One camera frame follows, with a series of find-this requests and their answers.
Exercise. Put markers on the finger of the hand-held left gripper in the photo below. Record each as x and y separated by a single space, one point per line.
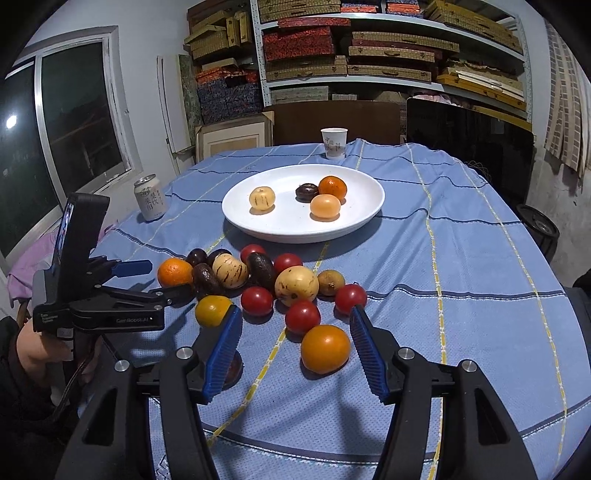
157 297
134 267

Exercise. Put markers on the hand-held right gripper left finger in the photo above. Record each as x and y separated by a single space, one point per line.
224 353

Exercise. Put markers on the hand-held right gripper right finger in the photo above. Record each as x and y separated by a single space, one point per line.
367 353

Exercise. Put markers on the dark round fruit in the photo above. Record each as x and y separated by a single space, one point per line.
219 254
197 256
234 369

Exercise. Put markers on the large orange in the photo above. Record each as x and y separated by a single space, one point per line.
174 272

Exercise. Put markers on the orange tomato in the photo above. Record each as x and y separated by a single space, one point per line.
325 349

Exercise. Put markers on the yellow tomato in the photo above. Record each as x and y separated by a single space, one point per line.
211 311

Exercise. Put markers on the dark avocado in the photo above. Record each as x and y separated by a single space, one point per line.
207 279
262 271

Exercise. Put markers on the red tomato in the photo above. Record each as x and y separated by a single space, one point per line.
257 301
288 262
253 251
302 317
351 299

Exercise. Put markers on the striped pepino melon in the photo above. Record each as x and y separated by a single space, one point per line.
231 272

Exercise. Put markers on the brownish yellow fruit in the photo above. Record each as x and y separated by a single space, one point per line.
331 282

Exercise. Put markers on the pale yellow melon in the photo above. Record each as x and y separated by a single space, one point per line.
296 285

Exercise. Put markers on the white round plate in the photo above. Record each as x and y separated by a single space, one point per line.
286 221

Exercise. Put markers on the person's left forearm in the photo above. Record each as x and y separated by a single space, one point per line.
23 415

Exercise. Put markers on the person's left hand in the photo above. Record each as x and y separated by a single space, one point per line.
39 355

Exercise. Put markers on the pink cloth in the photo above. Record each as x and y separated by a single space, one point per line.
32 267

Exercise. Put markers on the white drink can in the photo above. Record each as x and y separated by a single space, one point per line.
150 198

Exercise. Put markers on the blue striped tablecloth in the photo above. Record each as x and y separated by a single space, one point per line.
461 277

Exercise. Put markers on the small pale striped melon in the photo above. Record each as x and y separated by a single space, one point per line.
262 199

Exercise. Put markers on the pale orange persimmon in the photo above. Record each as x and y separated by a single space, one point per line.
325 207

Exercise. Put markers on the aluminium sliding window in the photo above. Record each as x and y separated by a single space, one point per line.
69 129

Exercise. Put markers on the white board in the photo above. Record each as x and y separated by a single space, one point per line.
168 106

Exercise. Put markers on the orange tangerine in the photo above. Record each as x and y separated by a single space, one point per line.
333 187

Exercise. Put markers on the dark purple passion fruit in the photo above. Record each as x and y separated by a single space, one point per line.
305 191

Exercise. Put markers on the green patterned panel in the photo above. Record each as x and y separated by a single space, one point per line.
190 97

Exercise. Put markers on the pile of blue red boxes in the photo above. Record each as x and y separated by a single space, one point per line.
226 87

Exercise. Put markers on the black round stool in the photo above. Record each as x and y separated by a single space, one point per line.
538 228

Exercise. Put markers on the white paper cup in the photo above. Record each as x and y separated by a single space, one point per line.
334 143

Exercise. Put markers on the black flat panel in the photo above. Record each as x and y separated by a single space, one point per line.
471 143

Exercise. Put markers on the metal shelf rack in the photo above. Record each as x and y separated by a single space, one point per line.
259 69

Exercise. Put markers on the brown wooden board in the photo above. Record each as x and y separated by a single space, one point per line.
337 117

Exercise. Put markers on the stack of woven flat boxes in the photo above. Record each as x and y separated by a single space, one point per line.
392 55

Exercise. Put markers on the hanging beige checked cloth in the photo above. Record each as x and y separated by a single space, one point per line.
565 101

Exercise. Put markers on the wooden picture frame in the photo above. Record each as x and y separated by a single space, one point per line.
231 138

